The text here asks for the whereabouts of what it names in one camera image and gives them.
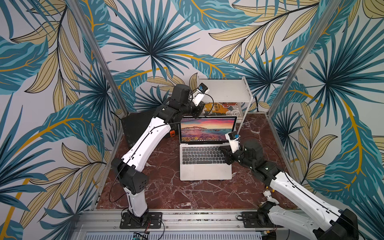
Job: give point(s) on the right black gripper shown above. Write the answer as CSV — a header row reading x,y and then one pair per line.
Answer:
x,y
229,154

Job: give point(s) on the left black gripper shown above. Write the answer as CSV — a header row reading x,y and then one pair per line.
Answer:
x,y
199,107

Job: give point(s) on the silver laptop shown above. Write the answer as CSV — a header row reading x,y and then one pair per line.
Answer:
x,y
200,142

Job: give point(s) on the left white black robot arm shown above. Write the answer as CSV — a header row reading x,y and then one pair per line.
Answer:
x,y
183,102

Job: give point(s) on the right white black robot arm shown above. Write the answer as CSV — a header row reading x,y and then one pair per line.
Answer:
x,y
323,222

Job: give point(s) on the orange illustrated book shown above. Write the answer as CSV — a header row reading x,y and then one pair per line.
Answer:
x,y
222,109

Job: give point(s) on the white two-tier shelf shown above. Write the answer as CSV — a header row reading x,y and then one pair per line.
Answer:
x,y
231,91

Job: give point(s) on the black tool case orange latches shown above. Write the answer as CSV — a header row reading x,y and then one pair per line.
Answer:
x,y
135,124

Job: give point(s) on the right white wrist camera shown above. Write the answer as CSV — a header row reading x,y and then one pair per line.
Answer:
x,y
234,140

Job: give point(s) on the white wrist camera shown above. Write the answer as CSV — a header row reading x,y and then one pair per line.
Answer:
x,y
234,140
199,93

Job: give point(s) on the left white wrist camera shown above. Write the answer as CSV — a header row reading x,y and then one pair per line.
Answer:
x,y
199,93

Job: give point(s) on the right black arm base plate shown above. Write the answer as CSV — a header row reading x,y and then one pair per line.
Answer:
x,y
255,220

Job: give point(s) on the left aluminium corner post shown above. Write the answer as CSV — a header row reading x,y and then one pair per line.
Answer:
x,y
90,37

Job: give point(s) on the aluminium corner post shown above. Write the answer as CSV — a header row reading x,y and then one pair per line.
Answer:
x,y
90,37
318,29

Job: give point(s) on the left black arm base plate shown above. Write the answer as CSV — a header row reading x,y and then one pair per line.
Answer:
x,y
150,220

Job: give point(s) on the aluminium front rail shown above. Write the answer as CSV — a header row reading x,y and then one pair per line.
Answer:
x,y
178,225

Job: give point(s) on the right aluminium corner post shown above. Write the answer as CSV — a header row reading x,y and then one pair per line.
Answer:
x,y
318,29

